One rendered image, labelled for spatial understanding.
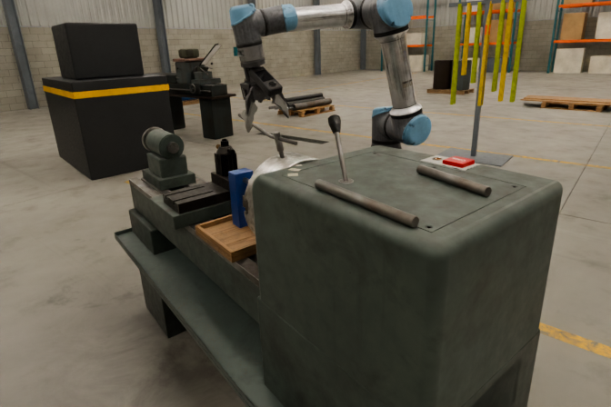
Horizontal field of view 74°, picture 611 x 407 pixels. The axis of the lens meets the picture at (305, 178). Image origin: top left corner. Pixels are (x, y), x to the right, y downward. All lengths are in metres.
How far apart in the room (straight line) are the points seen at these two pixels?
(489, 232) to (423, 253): 0.15
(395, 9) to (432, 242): 0.88
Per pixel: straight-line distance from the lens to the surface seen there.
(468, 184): 0.94
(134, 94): 5.92
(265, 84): 1.17
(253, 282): 1.37
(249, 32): 1.21
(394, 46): 1.44
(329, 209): 0.84
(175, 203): 1.75
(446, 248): 0.70
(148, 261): 2.27
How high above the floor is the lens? 1.57
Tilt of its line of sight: 18 degrees down
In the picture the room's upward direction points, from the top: 2 degrees counter-clockwise
